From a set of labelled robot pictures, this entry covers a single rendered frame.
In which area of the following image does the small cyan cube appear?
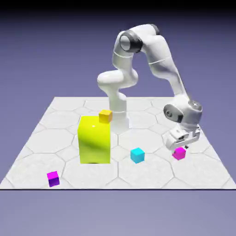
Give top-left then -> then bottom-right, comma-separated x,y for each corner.
130,147 -> 145,164

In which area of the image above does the small magenta cube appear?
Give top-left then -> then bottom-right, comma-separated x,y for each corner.
172,147 -> 187,161

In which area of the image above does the small purple cube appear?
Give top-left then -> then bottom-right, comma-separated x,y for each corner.
47,171 -> 60,188

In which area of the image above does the small orange cube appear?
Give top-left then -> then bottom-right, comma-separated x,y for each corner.
98,109 -> 113,124

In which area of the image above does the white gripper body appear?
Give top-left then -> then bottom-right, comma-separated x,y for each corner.
165,129 -> 201,151

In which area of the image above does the large yellow box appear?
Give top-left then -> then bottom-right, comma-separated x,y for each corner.
77,115 -> 111,164

